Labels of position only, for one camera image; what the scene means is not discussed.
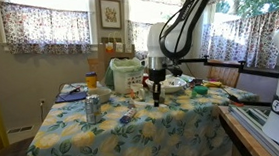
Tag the white floor vent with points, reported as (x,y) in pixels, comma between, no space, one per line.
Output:
(19,129)

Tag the yellow jar blue lid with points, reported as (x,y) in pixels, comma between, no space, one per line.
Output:
(91,81)

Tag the small red container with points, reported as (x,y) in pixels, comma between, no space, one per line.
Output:
(145,80)

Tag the yellow sponge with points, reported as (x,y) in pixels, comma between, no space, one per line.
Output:
(213,84)

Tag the green bin liner bag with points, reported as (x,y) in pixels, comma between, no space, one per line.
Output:
(123,64)

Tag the think snack bar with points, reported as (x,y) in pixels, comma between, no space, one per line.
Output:
(129,116)

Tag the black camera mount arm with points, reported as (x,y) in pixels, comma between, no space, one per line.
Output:
(225,64)

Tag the black orange bar clamp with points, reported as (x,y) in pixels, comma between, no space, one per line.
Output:
(251,102)

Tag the metal robot mounting plate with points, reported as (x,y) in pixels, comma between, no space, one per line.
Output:
(253,125)

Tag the silver soda can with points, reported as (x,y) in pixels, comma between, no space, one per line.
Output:
(93,110)

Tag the white plastic bin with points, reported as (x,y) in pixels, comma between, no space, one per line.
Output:
(123,82)

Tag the cream ceramic mug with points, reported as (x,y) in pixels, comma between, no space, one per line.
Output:
(136,88)

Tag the green sponge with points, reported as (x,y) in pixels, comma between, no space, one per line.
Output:
(200,90)

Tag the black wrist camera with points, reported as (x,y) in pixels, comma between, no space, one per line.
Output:
(175,70)

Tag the wooden slat back chair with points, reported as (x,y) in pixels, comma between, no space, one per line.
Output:
(224,76)

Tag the small orange item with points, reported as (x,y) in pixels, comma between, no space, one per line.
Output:
(132,94)

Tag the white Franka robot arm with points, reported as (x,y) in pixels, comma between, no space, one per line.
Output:
(155,40)

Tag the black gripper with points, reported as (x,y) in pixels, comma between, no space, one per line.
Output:
(157,76)

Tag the white wall outlet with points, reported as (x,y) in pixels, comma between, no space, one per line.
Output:
(42,102)

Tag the framed wall picture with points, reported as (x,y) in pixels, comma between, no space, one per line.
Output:
(110,14)

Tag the blue cloth pile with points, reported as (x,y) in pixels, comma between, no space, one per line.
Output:
(70,97)

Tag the large white bowl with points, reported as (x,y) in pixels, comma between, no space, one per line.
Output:
(175,84)

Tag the lemon print tablecloth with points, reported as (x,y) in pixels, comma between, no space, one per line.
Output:
(170,132)

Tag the small white bowl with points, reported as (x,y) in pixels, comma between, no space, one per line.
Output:
(102,95)

